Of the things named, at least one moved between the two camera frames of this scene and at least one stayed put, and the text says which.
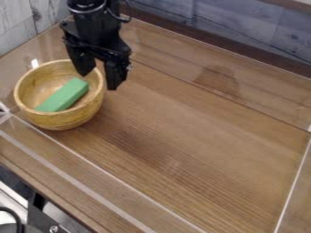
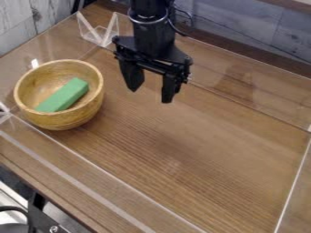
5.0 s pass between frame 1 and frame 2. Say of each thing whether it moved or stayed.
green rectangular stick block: stayed
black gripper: moved
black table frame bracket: stayed
